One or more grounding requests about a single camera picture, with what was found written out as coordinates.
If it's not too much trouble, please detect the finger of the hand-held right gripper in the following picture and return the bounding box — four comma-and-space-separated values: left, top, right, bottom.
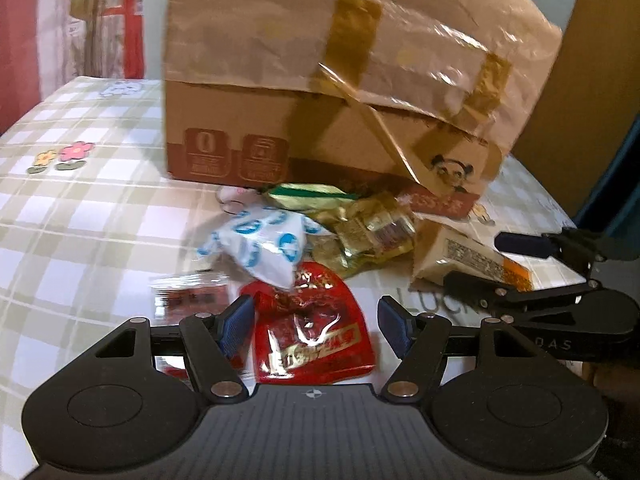
442, 270, 602, 319
494, 227, 640, 286

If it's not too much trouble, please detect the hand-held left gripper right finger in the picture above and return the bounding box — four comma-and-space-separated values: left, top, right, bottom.
377, 296, 538, 405

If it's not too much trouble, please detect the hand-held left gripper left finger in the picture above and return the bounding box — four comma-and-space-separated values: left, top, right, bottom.
95, 295, 256, 404

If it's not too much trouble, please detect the shiny red snack packet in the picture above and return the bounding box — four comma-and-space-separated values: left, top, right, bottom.
240, 260, 377, 386

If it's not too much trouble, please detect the brown cardboard box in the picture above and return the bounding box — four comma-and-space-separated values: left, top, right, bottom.
162, 0, 564, 211

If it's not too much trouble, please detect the beige and orange snack box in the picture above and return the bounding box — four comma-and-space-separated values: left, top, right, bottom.
410, 224, 533, 293

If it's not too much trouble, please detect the clear dark snack packet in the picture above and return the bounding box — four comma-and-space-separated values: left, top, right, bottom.
150, 270, 232, 322

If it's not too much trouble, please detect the white and blue snack packet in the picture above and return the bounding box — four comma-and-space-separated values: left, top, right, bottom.
195, 204, 323, 292

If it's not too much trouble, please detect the gold candy bag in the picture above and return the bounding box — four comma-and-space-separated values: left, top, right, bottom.
262, 182, 417, 277

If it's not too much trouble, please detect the pink and white small item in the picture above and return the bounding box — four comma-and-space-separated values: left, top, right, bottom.
217, 185, 262, 214

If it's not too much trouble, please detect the checked flower print cloth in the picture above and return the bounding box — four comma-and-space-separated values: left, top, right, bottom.
0, 76, 581, 411

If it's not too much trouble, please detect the wooden panel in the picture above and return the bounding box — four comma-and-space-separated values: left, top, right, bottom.
515, 0, 640, 213

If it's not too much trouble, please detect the red bamboo print curtain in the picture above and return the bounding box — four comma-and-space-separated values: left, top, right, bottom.
0, 0, 168, 128

